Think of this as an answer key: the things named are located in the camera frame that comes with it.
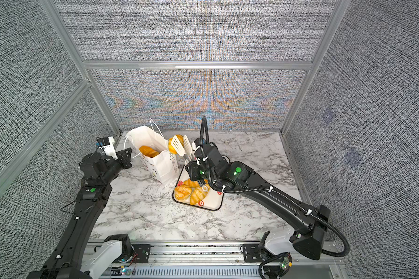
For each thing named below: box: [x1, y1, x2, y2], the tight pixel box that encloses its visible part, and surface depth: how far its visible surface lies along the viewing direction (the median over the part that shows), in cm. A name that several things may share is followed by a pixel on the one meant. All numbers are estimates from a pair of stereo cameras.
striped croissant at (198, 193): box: [189, 183, 211, 206], surface depth 87 cm
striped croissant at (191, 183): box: [183, 178, 200, 188], surface depth 93 cm
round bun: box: [174, 184, 193, 202], surface depth 89 cm
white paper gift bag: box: [123, 117, 180, 186], surface depth 86 cm
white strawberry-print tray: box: [172, 165, 225, 211], surface depth 89 cm
